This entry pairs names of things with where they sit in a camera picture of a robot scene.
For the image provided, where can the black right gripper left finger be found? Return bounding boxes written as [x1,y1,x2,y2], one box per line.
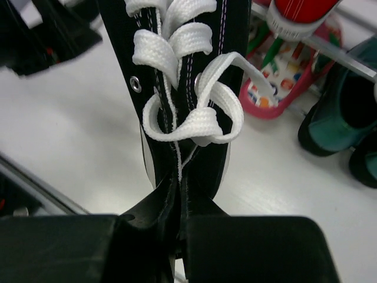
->
[1,177,178,282]

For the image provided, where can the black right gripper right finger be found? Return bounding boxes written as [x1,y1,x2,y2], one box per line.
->
[181,178,340,282]

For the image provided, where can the black canvas sneaker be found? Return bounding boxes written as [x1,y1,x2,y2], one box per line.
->
[99,1,274,198]

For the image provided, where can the pink slipper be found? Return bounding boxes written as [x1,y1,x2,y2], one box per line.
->
[239,1,342,119]

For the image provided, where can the cream shoe shelf chrome bars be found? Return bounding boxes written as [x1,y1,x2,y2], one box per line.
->
[250,2,377,116]

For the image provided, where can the red canvas sneaker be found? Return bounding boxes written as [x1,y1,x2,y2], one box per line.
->
[266,0,340,41]

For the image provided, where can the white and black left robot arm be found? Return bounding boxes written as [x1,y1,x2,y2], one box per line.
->
[1,1,102,76]

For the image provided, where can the right dark green loafer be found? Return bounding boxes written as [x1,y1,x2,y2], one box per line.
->
[349,145,376,189]

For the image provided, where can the dark green loafer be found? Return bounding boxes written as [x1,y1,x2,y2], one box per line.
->
[349,145,376,189]
[297,35,377,157]

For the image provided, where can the left dark green loafer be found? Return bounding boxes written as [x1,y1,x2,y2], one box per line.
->
[297,35,377,157]

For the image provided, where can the aluminium mounting rail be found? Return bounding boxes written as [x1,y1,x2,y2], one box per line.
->
[1,154,89,216]

